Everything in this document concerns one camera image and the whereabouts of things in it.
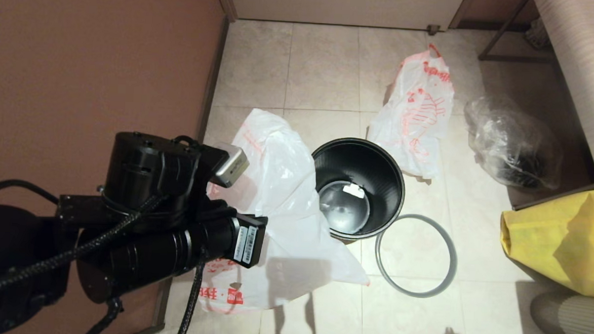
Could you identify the yellow fabric bag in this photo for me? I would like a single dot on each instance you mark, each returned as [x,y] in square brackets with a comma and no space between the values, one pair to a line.
[561,245]

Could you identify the brown metal table frame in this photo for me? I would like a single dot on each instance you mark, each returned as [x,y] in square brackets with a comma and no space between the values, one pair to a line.
[515,59]

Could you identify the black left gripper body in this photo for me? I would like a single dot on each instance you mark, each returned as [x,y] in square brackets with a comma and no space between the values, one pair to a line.
[225,243]

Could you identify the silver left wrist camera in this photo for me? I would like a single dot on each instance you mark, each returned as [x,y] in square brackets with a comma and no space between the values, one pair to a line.
[232,165]

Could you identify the beige striped upholstered sofa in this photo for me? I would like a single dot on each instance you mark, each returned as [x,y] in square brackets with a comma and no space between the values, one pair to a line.
[587,73]

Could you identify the brown cabinet side panel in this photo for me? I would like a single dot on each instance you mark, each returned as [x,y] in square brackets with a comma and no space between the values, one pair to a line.
[83,55]

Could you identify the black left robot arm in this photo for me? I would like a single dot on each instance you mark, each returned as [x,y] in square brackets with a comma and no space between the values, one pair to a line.
[144,166]

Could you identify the small metal door stopper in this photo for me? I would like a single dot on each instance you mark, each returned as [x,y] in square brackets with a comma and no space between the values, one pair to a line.
[432,29]

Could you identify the clear plastic bag dark contents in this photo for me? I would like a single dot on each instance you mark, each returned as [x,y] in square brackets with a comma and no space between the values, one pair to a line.
[505,144]

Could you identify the grey striped cushion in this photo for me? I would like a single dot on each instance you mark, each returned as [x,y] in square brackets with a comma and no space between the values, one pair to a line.
[583,320]

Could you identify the white paper label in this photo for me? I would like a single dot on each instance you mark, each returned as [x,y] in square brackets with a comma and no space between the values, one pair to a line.
[353,191]

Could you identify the white crumpled fabric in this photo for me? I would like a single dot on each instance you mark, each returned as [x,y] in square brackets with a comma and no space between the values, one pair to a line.
[537,36]

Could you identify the black round trash bin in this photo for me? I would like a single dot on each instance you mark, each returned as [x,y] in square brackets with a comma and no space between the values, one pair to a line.
[366,164]

